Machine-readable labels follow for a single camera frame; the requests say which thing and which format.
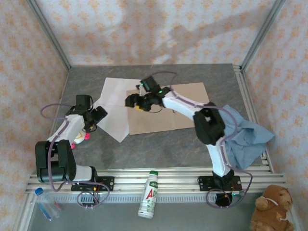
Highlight white paper sheet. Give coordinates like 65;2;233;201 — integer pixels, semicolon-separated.
92;100;130;143
100;77;145;108

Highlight brown cardboard folder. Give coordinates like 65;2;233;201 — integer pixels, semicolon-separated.
126;82;209;136

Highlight pink and white plush panda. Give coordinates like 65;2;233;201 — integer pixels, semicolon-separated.
71;129;91;149

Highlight white drink bottle green cap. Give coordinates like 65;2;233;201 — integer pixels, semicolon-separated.
137;170;159;219

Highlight clear bottle blue cap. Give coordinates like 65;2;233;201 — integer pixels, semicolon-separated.
34;187;61;221

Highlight blue cloth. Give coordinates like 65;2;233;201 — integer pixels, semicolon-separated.
220;104;275;170

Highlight black controller box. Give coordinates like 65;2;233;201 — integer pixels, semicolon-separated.
215;192;233;208

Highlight brown plush bear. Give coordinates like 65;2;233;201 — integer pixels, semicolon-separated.
249;184;295;231

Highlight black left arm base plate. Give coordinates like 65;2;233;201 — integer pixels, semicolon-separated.
71;176;115;193

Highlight long aluminium rail assembly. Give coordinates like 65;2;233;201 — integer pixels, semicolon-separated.
25;166;286;194

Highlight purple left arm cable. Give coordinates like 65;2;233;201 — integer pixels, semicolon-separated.
40;103;111;210

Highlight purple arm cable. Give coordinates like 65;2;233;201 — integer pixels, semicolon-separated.
40;103;111;210
151;71;254;209

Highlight grey slotted cable duct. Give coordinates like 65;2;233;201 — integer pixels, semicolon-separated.
36;193;244;204

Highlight short aluminium side rail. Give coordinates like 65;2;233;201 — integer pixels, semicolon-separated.
232;64;275;174

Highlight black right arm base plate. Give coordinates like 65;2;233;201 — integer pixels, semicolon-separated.
197;175;243;193

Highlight aluminium frame post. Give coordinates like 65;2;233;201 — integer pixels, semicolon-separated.
26;0;72;70
240;0;286;70

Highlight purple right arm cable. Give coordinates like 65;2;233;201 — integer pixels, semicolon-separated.
151;71;254;209

